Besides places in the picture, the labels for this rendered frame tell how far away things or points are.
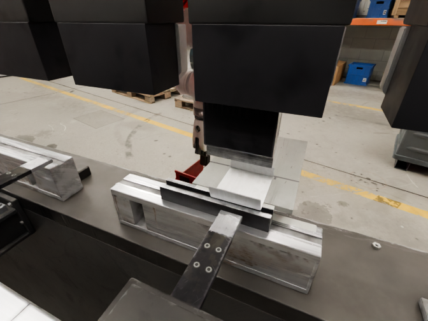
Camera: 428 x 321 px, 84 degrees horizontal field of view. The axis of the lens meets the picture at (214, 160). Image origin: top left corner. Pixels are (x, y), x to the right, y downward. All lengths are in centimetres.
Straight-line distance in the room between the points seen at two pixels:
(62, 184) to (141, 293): 45
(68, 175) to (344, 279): 62
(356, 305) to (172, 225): 33
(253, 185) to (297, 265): 14
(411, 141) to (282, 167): 234
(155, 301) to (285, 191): 27
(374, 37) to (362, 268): 635
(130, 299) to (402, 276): 45
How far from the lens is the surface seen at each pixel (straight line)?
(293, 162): 52
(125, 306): 26
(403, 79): 28
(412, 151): 282
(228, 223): 35
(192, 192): 41
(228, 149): 33
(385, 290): 53
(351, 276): 51
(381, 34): 671
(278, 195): 42
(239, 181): 43
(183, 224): 44
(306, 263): 41
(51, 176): 65
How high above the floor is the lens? 126
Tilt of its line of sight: 31 degrees down
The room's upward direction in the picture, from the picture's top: straight up
